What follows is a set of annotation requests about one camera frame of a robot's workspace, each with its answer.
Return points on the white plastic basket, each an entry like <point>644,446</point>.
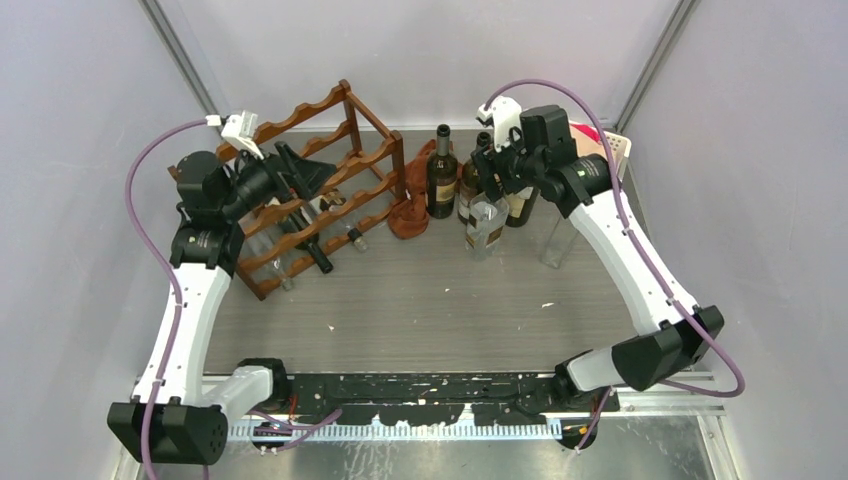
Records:
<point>621,168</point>

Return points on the clear glass bottle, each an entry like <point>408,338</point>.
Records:
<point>260,244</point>

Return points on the clear bottle front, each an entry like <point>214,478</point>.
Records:
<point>558,243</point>

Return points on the wooden wine rack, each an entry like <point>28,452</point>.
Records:
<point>340,130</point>

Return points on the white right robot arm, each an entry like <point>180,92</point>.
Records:
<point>534,148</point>

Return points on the brown suede cloth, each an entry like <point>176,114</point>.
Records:
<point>410,218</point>

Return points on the aluminium frame rail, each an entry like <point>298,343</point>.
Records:
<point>571,430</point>

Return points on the pink cloth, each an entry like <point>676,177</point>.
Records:
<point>587,130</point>

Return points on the beige cloth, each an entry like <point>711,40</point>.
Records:
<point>586,146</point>

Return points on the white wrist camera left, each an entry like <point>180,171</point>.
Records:
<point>238,130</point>

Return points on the dark wine bottle cream label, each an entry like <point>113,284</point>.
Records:
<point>520,206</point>

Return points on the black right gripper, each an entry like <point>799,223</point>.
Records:
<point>488,161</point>

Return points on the green wine bottle silver neck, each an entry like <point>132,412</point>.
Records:
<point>441,176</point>

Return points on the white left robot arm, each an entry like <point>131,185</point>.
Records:
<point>185,318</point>

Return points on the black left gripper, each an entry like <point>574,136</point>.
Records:
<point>306,177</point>

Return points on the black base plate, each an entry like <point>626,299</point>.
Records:
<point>425,399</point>

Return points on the clear bottle gold cap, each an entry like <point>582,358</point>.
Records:
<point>486,222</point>

